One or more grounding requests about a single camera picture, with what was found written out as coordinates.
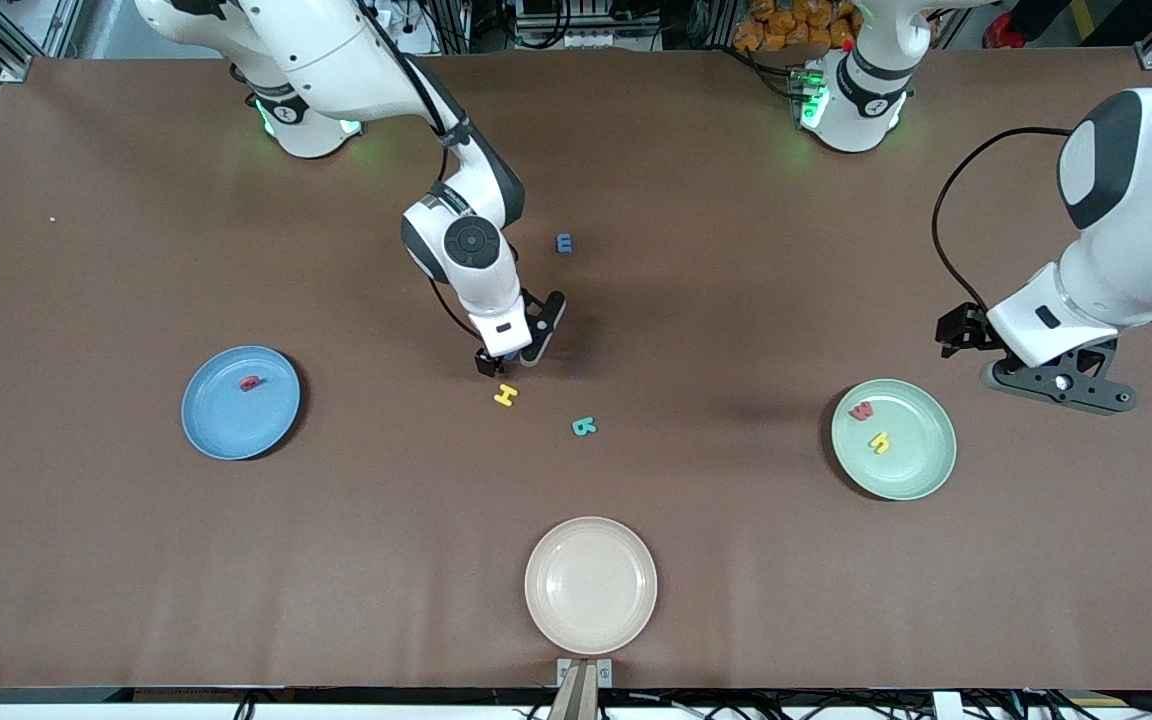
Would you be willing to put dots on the teal uppercase R letter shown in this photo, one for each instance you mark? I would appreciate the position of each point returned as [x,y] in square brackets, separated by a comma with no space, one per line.
[581,428]

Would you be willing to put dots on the red lowercase w letter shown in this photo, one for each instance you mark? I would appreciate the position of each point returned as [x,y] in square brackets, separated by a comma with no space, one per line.
[862,410]

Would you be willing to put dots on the yellow lowercase h letter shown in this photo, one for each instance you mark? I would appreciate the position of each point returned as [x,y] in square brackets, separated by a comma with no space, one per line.
[877,441]

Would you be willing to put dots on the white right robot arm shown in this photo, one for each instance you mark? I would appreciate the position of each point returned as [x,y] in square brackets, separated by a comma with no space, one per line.
[336,50]

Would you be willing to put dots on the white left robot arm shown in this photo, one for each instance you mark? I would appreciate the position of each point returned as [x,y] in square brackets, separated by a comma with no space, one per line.
[1136,280]

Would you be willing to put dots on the yellow uppercase H letter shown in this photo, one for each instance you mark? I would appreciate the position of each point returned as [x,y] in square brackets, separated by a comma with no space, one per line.
[505,396]

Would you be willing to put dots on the green plate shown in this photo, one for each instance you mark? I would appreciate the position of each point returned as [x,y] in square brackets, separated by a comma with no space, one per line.
[911,465]

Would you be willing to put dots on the beige plate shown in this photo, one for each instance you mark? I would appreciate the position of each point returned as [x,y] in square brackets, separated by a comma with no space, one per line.
[591,585]

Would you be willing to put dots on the blue plate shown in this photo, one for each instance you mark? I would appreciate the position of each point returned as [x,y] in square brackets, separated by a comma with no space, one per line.
[236,425]

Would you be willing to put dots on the red object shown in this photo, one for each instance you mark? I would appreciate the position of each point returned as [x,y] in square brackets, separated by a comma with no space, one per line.
[1006,32]

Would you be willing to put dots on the bag of oranges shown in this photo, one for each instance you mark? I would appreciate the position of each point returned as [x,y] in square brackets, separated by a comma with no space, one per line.
[786,25]

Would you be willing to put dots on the white plastic block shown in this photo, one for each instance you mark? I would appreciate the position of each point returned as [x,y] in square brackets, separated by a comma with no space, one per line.
[947,706]

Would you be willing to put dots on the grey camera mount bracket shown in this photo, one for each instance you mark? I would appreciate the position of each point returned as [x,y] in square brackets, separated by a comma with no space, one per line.
[576,700]

